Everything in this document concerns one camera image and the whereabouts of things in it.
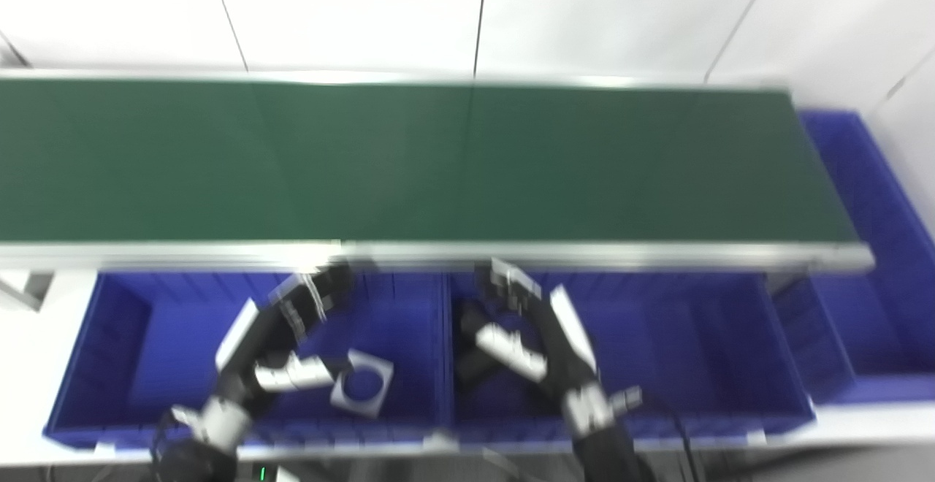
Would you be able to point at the black part with cylinder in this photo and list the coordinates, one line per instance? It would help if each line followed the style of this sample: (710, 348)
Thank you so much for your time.
(471, 365)

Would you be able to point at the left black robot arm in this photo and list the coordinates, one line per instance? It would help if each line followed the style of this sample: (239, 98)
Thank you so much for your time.
(208, 438)

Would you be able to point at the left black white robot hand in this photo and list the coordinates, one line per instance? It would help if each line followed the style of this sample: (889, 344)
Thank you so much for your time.
(256, 350)

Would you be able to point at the aluminium conveyor support leg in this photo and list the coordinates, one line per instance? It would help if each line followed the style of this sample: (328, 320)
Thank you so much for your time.
(781, 282)
(25, 288)

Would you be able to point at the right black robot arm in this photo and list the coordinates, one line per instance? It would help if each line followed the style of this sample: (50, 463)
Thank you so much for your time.
(603, 438)

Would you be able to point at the white square part round hole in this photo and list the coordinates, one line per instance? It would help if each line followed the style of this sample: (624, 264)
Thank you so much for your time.
(380, 394)

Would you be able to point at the green conveyor belt aluminium frame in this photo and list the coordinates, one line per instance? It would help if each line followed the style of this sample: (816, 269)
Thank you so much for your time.
(438, 168)

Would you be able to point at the blue plastic bin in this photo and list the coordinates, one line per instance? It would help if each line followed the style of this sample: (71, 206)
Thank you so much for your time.
(869, 321)
(694, 350)
(146, 358)

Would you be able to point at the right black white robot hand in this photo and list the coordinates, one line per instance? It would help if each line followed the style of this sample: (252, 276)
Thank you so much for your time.
(566, 350)

